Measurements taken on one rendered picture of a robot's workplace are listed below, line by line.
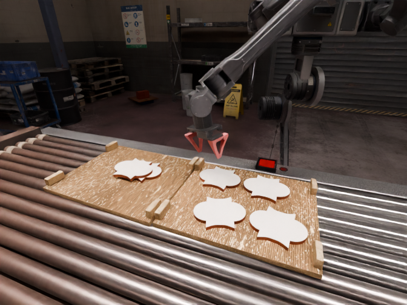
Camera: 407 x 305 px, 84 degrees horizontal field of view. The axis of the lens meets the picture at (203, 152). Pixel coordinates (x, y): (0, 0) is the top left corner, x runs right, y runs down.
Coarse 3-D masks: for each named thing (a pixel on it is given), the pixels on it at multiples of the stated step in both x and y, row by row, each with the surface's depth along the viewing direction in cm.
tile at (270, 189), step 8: (248, 184) 73; (256, 184) 73; (264, 184) 73; (272, 184) 73; (280, 184) 73; (256, 192) 69; (264, 192) 69; (272, 192) 69; (280, 192) 69; (288, 192) 69; (272, 200) 67
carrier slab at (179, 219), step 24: (192, 192) 71; (216, 192) 71; (240, 192) 71; (168, 216) 62; (192, 216) 62; (312, 216) 62; (216, 240) 55; (240, 240) 55; (264, 240) 55; (312, 240) 55; (288, 264) 49; (312, 264) 49
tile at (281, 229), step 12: (252, 216) 60; (264, 216) 60; (276, 216) 60; (288, 216) 60; (252, 228) 58; (264, 228) 56; (276, 228) 56; (288, 228) 56; (300, 228) 56; (276, 240) 53; (288, 240) 53; (300, 240) 53
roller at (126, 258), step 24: (0, 216) 65; (24, 216) 64; (48, 240) 59; (72, 240) 57; (96, 240) 57; (120, 264) 52; (144, 264) 51; (168, 264) 51; (192, 288) 47; (216, 288) 46; (240, 288) 46
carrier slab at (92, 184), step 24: (96, 168) 84; (168, 168) 84; (48, 192) 74; (72, 192) 71; (96, 192) 71; (120, 192) 71; (144, 192) 71; (168, 192) 71; (120, 216) 64; (144, 216) 62
